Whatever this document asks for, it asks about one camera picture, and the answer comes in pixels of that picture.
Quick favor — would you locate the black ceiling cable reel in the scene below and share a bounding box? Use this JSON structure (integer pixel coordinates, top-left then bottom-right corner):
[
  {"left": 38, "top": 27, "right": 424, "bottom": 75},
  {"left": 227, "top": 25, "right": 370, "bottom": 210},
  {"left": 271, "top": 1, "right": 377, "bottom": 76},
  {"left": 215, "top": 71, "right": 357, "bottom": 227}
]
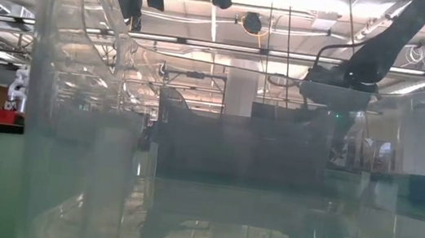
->
[{"left": 241, "top": 11, "right": 265, "bottom": 37}]

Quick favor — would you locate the clear plastic bin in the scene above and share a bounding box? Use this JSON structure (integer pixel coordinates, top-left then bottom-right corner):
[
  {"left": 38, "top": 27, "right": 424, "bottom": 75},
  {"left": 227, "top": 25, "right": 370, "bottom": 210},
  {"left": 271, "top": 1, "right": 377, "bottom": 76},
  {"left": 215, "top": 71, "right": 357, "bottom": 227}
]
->
[{"left": 2, "top": 0, "right": 425, "bottom": 238}]

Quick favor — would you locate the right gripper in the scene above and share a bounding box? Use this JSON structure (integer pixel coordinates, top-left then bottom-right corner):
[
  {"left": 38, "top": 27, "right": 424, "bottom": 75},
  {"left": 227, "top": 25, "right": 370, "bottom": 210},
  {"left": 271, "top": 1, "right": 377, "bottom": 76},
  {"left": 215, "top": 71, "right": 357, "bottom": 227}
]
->
[{"left": 290, "top": 62, "right": 381, "bottom": 165}]

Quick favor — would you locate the dark computer monitor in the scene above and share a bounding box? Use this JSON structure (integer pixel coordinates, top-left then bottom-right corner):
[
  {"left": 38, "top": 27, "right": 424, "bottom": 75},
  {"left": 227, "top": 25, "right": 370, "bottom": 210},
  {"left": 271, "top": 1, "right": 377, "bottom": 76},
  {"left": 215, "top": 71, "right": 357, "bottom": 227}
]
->
[{"left": 250, "top": 100, "right": 303, "bottom": 126}]

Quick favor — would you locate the dark smoke plastic bin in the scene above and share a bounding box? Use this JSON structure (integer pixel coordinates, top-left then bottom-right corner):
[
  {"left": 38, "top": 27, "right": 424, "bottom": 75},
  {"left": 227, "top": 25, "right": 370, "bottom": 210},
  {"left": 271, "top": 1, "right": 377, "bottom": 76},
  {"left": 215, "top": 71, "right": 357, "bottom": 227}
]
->
[{"left": 147, "top": 85, "right": 339, "bottom": 199}]

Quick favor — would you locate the thin black hanging cable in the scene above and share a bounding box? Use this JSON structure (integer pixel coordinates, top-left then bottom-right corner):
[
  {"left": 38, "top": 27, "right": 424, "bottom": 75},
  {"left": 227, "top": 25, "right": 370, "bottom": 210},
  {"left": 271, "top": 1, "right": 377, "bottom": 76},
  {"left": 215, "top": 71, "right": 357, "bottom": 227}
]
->
[{"left": 256, "top": 0, "right": 277, "bottom": 104}]

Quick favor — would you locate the long ceiling light strip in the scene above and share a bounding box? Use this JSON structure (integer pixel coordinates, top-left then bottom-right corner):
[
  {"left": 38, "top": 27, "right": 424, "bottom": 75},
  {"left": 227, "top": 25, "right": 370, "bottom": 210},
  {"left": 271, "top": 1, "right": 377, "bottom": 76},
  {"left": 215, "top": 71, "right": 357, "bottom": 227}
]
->
[{"left": 0, "top": 12, "right": 425, "bottom": 79}]

